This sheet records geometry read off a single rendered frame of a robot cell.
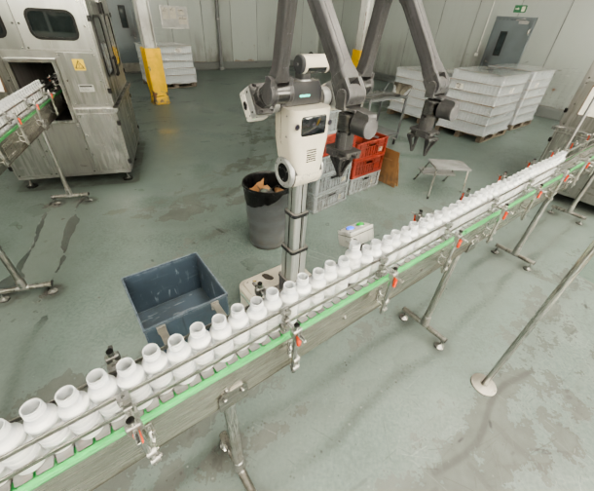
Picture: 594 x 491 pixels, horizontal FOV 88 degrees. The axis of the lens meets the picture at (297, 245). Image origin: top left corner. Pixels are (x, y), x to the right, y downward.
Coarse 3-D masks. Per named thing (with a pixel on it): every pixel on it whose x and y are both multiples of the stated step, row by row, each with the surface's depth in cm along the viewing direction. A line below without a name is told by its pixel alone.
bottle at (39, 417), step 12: (24, 408) 62; (36, 408) 66; (48, 408) 64; (24, 420) 61; (36, 420) 62; (48, 420) 63; (60, 420) 66; (36, 432) 62; (60, 432) 67; (72, 432) 70; (48, 444) 66; (60, 444) 68
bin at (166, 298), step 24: (168, 264) 132; (192, 264) 139; (144, 288) 130; (168, 288) 138; (192, 288) 147; (216, 288) 127; (144, 312) 136; (168, 312) 137; (192, 312) 112; (216, 312) 113; (168, 336) 104
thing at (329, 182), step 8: (328, 176) 338; (336, 176) 350; (344, 176) 360; (312, 184) 335; (320, 184) 336; (328, 184) 346; (336, 184) 357; (344, 184) 367; (312, 192) 339; (320, 192) 343
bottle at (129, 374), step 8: (120, 360) 71; (128, 360) 72; (120, 368) 71; (128, 368) 69; (136, 368) 72; (120, 376) 70; (128, 376) 70; (136, 376) 72; (144, 376) 74; (120, 384) 70; (128, 384) 70; (136, 384) 72; (136, 392) 73; (144, 392) 75; (152, 392) 79; (136, 400) 74; (152, 400) 79
